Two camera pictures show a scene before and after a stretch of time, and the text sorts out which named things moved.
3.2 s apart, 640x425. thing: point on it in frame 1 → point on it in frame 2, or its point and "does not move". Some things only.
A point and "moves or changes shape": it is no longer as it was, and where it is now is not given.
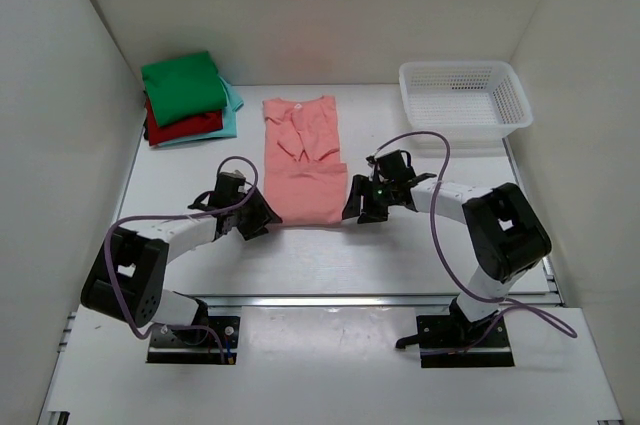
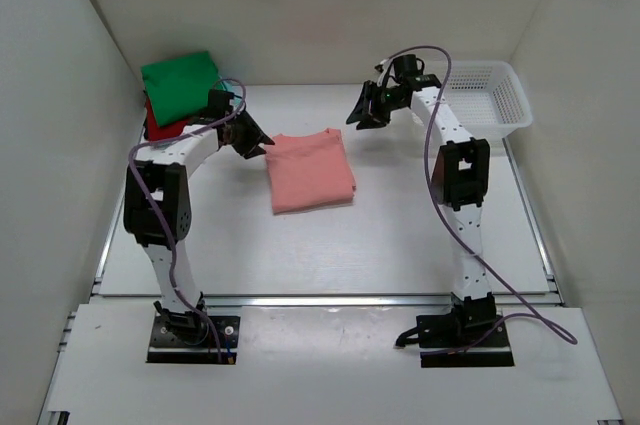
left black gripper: [263, 214] → [249, 148]
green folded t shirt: [183, 88] does not move
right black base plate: [446, 341] does not move
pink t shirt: [304, 179] moves or changes shape
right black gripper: [361, 187] → [369, 103]
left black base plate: [195, 346] does not move
